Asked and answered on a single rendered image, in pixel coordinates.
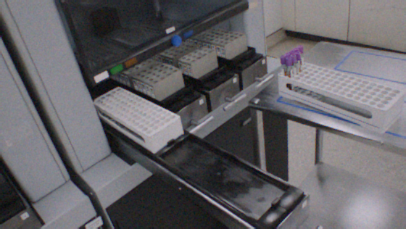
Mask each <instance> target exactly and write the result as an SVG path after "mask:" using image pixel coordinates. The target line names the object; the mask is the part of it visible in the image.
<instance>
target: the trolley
mask: <svg viewBox="0 0 406 229"><path fill-rule="evenodd" d="M303 62H307V63H310V64H314V65H316V66H319V67H323V68H326V69H329V70H333V71H338V72H342V73H344V74H348V75H351V76H355V77H357V78H361V79H364V80H370V81H373V82H375V83H380V84H382V85H385V86H388V87H392V88H398V89H400V90H403V91H405V92H406V54H400V53H395V52H390V51H382V50H377V49H366V48H360V47H355V46H347V45H342V44H337V43H329V42H324V41H321V42H320V43H318V44H317V45H315V46H314V48H312V49H310V50H309V51H308V52H307V53H306V54H304V55H303ZM249 109H250V117H251V124H252V137H253V144H254V158H255V165H256V167H258V168H260V169H262V170H264V171H266V166H265V148H264V130H263V120H262V112H267V113H269V114H272V115H275V116H278V117H281V118H283V119H286V120H292V121H294V122H298V123H300V124H303V125H306V126H309V127H313V128H316V137H315V167H314V168H313V169H312V170H311V171H310V172H309V175H308V176H307V177H306V178H305V179H304V180H303V181H302V184H300V185H299V187H298V188H299V189H301V190H302V191H306V192H308V193H310V211H309V217H308V218H307V219H306V220H305V221H304V223H303V224H302V225H301V226H300V227H299V228H298V229H315V228H316V227H317V226H318V225H320V226H321V227H322V228H323V229H406V193H405V192H402V191H398V190H397V189H394V188H391V187H390V186H385V185H383V184H381V183H378V182H375V181H372V180H369V179H367V178H364V177H361V176H359V175H356V174H354V173H353V172H347V171H346V170H343V169H341V168H338V167H334V166H332V165H329V164H327V163H325V162H322V153H323V131H325V132H328V133H333V134H335V135H338V136H341V137H344V138H348V139H352V140H354V141H358V142H360V143H363V144H365V145H371V146H374V147H376V148H379V149H382V150H386V151H390V152H392V153H394V154H398V155H402V156H404V157H406V94H405V100H404V104H403V107H402V115H401V116H400V117H399V118H398V119H397V120H396V121H395V122H394V124H393V125H391V126H390V127H389V129H388V130H387V131H385V133H377V132H374V131H372V130H369V129H367V128H364V127H362V126H361V125H358V124H356V123H355V122H351V121H350V120H346V119H343V118H340V117H338V116H336V115H334V114H331V113H329V112H324V111H323V110H320V109H317V108H315V107H311V106H310V105H306V104H303V103H301V102H298V101H296V100H291V99H288V98H286V97H282V96H279V95H278V78H276V79H275V80H274V81H272V82H271V83H270V84H269V85H268V86H266V87H265V88H264V89H262V90H261V91H260V92H259V93H258V94H257V95H256V96H254V97H253V98H252V99H250V100H249Z"/></svg>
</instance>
